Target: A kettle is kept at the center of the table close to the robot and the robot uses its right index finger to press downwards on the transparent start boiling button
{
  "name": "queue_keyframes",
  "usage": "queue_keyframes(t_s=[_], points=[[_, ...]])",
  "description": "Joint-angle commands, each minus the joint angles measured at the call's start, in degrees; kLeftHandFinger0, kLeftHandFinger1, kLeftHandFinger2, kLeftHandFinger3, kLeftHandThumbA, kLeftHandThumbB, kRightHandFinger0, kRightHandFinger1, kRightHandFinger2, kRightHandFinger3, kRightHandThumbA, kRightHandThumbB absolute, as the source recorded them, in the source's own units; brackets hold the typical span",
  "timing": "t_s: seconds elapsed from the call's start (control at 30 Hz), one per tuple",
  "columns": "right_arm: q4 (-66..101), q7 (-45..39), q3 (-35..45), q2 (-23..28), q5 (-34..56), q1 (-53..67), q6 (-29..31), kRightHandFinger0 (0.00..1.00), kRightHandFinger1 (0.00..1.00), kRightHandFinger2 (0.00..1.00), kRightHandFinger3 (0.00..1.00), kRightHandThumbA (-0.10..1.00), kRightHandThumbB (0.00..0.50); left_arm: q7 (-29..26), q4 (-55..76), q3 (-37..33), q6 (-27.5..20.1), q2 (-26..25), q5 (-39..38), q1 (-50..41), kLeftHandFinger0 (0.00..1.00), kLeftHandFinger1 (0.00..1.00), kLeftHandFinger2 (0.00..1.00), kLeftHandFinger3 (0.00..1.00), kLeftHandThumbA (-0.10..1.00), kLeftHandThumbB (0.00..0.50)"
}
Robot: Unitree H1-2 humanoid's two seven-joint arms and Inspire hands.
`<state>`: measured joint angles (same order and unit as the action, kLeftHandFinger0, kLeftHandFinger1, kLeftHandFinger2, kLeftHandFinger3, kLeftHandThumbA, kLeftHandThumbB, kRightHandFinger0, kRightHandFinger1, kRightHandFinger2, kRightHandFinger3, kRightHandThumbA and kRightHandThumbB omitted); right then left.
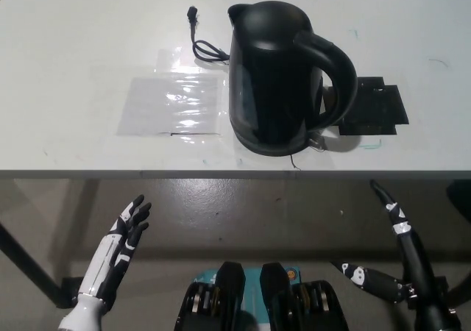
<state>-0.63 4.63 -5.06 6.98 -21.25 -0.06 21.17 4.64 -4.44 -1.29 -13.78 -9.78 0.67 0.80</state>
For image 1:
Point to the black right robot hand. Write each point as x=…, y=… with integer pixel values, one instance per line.
x=416, y=257

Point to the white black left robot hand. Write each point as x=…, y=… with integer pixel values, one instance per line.
x=110, y=257

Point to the transparent kettle switch lever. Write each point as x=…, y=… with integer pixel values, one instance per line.
x=316, y=142

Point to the black electric kettle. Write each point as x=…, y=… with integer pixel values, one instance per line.
x=272, y=88

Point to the black robot body block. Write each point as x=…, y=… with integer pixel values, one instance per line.
x=276, y=290
x=228, y=290

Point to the black object at edge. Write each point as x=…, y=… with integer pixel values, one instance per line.
x=460, y=198

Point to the black table leg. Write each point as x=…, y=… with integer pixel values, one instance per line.
x=29, y=268

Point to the black flat plate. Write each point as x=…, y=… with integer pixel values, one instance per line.
x=375, y=106

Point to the clear plastic sheet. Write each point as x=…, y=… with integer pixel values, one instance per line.
x=165, y=106

